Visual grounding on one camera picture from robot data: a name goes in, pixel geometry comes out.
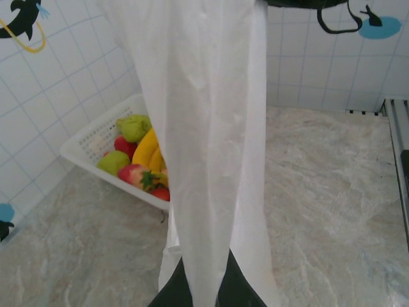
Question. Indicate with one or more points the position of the large green fake fruit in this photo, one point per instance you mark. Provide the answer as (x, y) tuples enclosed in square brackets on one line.
[(134, 128)]

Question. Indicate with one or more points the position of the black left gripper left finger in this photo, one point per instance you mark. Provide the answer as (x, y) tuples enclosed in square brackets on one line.
[(175, 291)]

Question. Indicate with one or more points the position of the blue circle seal sticker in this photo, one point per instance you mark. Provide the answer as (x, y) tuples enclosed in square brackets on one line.
[(4, 212)]

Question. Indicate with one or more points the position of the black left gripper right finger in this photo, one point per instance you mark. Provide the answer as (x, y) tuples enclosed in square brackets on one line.
[(236, 288)]

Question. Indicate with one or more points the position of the blue circle animal sticker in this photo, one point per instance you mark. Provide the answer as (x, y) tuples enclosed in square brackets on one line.
[(383, 30)]

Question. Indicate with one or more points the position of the yellow fake banana bunch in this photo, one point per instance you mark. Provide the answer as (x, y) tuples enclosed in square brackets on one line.
[(150, 150)]

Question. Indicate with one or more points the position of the white plastic bag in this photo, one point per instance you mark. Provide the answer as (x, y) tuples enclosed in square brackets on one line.
[(204, 128)]

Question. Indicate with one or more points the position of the white plastic basket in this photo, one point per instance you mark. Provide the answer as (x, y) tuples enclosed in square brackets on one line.
[(96, 134)]

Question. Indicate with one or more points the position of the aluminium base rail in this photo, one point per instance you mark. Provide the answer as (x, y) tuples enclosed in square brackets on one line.
[(396, 128)]

